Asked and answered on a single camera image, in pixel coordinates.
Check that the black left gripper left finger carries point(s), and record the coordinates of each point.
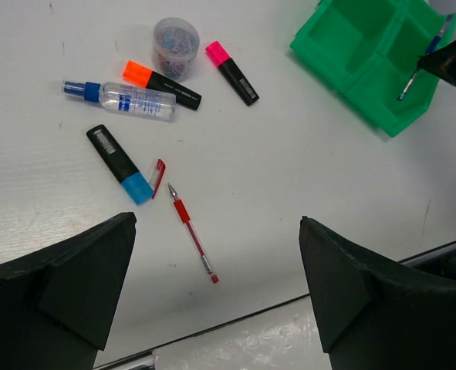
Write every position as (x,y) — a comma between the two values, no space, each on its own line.
(57,304)

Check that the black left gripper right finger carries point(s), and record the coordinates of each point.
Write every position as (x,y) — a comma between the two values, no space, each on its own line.
(376,313)

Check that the red gel pen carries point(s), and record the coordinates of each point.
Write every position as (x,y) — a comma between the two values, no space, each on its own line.
(186,221)

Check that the green compartment tray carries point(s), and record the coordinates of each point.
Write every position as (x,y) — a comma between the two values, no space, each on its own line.
(367,51)

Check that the blue-capped black highlighter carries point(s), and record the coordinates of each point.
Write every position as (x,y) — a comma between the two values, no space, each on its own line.
(120,165)

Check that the red pen cap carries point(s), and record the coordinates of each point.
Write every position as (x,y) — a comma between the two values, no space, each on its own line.
(156,176)

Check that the pink-capped black highlighter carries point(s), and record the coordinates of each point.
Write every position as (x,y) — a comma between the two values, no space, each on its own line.
(231,72)

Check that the clear blue-capped spray bottle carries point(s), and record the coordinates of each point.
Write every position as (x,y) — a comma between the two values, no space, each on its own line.
(125,99)

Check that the orange-capped black highlighter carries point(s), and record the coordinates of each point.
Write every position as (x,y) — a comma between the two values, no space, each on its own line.
(147,78)

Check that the clear jar of paper clips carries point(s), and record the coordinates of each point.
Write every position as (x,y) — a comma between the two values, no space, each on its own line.
(175,47)

